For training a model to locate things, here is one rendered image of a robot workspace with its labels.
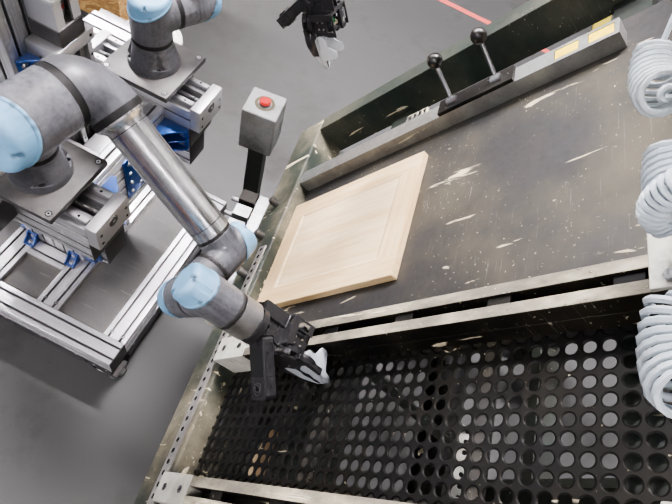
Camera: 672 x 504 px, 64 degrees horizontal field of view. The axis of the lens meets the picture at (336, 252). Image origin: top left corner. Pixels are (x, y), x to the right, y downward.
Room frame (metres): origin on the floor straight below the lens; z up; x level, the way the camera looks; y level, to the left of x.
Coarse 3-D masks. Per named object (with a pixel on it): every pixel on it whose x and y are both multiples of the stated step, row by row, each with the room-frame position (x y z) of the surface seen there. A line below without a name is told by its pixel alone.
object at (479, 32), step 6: (474, 30) 1.12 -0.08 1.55; (480, 30) 1.12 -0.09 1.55; (474, 36) 1.11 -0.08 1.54; (480, 36) 1.11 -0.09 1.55; (486, 36) 1.12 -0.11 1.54; (474, 42) 1.11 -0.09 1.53; (480, 42) 1.11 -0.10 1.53; (486, 54) 1.11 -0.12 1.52; (486, 60) 1.10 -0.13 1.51; (492, 66) 1.09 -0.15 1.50; (492, 72) 1.09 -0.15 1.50; (492, 78) 1.08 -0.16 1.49; (498, 78) 1.07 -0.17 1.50
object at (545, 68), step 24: (600, 48) 1.07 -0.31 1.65; (528, 72) 1.07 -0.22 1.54; (552, 72) 1.07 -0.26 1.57; (504, 96) 1.06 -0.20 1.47; (432, 120) 1.05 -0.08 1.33; (456, 120) 1.06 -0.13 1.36; (384, 144) 1.04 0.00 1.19; (408, 144) 1.05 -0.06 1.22; (312, 168) 1.08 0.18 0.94; (336, 168) 1.04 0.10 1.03
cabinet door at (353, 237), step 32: (416, 160) 0.95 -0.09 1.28; (352, 192) 0.92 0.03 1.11; (384, 192) 0.88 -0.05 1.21; (416, 192) 0.84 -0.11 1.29; (320, 224) 0.84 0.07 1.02; (352, 224) 0.80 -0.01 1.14; (384, 224) 0.76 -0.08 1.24; (288, 256) 0.75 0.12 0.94; (320, 256) 0.71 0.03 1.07; (352, 256) 0.69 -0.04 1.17; (384, 256) 0.66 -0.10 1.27; (288, 288) 0.63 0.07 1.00; (320, 288) 0.61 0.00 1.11; (352, 288) 0.60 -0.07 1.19
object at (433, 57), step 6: (432, 54) 1.12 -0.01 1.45; (438, 54) 1.12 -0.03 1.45; (432, 60) 1.11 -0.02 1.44; (438, 60) 1.11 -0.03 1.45; (432, 66) 1.10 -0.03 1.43; (438, 66) 1.11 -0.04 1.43; (438, 72) 1.11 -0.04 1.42; (444, 78) 1.10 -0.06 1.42; (444, 84) 1.09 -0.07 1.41; (450, 96) 1.08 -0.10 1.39; (456, 96) 1.08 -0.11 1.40; (450, 102) 1.07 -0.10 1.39
